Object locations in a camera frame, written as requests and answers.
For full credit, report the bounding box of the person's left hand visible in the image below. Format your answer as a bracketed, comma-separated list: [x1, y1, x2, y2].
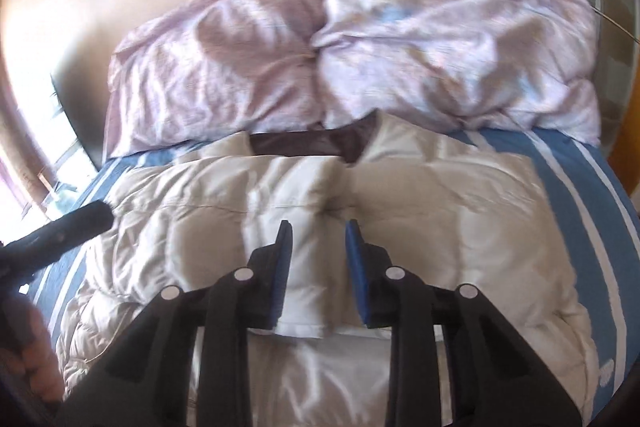
[1, 294, 65, 404]

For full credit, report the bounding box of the blue white striped bedsheet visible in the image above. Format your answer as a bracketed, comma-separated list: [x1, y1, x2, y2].
[28, 120, 639, 421]

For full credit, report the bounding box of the pink floral duvet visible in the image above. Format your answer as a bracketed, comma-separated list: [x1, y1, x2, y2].
[103, 0, 601, 158]

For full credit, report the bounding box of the beige puffer jacket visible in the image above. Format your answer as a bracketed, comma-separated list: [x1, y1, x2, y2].
[56, 113, 598, 426]

